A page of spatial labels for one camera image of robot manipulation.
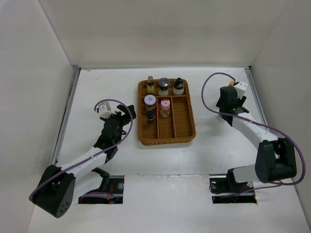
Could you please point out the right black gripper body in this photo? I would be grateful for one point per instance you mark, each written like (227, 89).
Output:
(241, 102)

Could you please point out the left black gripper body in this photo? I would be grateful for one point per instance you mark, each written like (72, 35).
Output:
(121, 120)

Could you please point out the small dark spice jar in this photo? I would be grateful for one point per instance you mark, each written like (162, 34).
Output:
(150, 117)

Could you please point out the red white lid jar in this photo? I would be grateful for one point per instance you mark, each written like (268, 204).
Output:
(150, 102)

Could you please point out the yellow label oil bottle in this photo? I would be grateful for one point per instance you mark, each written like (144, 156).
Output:
(150, 85)

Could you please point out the pink cap spice jar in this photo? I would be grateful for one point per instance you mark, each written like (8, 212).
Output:
(165, 108)

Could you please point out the clear lid pepper jar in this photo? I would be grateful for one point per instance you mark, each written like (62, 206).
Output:
(163, 86)

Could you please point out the black cap white bottle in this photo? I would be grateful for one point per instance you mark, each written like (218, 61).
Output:
(178, 87)

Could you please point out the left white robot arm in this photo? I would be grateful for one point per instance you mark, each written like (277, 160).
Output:
(55, 190)

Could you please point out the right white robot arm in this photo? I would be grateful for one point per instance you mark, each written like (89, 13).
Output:
(275, 158)

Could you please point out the brown wicker organizer tray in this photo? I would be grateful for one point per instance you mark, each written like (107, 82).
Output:
(179, 127)

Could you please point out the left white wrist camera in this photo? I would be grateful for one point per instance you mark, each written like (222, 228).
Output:
(104, 110)

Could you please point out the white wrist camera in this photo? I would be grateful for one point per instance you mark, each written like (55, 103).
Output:
(241, 88)
(104, 110)

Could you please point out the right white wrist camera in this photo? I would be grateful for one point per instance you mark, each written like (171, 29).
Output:
(241, 88)

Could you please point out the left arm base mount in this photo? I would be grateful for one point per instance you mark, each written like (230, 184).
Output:
(110, 190)

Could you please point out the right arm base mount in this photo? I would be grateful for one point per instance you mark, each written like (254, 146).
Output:
(225, 190)

